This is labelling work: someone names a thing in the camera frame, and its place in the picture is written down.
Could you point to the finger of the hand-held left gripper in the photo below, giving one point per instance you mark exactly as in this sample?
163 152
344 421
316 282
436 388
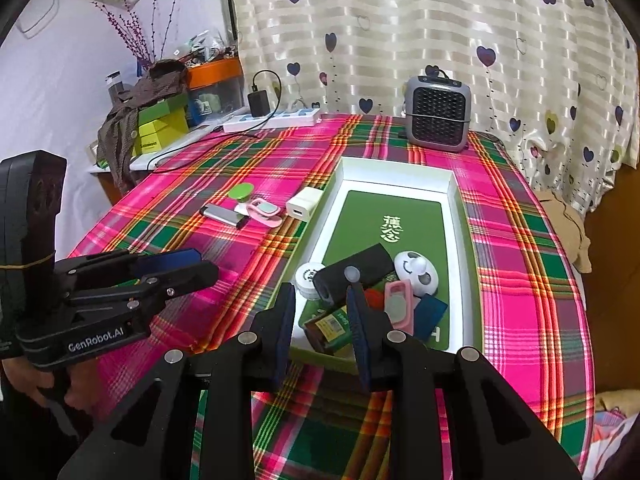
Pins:
167 260
185 280

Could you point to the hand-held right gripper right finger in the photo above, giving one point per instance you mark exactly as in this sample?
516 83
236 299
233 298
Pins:
357 332

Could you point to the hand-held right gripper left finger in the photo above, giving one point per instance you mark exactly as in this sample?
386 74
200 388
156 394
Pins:
286 332

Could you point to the brown green packet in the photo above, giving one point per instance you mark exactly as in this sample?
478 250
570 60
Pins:
327 327

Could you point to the small red item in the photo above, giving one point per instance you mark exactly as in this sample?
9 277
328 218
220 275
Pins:
374 297

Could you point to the pink plastic gadget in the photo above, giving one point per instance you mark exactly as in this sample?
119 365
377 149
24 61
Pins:
265 208
398 305

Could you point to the small grey round knob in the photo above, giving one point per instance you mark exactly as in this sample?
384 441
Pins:
351 274

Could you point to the black rectangular block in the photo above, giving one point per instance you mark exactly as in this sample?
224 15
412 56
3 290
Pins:
360 262

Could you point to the blue lighter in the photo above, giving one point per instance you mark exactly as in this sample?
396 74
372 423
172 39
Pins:
431 315

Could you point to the white panda face gadget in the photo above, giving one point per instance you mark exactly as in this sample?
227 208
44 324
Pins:
417 272

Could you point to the white box with green base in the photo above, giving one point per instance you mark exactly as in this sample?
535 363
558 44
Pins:
400 210

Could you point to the person's left hand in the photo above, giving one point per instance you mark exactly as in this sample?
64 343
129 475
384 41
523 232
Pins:
35 377

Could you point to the silver stick lighter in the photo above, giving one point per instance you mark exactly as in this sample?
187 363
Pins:
222 215

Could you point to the green round disc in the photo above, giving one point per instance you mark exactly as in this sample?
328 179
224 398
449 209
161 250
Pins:
240 191

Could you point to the yellow green cardboard box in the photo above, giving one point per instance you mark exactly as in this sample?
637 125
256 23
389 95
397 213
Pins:
160 135

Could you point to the white charger cube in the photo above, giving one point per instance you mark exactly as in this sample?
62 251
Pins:
305 205

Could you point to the brown cloth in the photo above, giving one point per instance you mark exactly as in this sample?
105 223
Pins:
120 125

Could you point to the dark green cardboard box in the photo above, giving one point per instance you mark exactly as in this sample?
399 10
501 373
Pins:
167 107

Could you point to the pink green plaid tablecloth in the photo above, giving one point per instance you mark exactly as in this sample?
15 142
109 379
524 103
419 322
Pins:
525 310

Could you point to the black power adapter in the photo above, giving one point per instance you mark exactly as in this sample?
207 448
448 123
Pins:
258 104

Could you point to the white power strip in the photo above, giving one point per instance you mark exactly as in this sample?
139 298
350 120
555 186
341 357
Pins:
295 116

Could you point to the orange lidded storage box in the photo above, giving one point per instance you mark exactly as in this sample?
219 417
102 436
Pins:
215 72

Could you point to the purple flower branches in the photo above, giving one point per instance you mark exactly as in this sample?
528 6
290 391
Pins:
137 47

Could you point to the heap of small packets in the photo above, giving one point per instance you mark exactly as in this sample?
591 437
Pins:
205 45

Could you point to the grey portable heater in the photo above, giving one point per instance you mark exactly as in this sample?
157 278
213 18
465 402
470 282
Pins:
437 110

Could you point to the light patterned cloth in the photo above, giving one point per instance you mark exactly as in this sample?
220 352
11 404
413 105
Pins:
612 430

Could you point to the heart print striped curtain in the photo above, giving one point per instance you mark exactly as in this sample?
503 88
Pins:
400 35

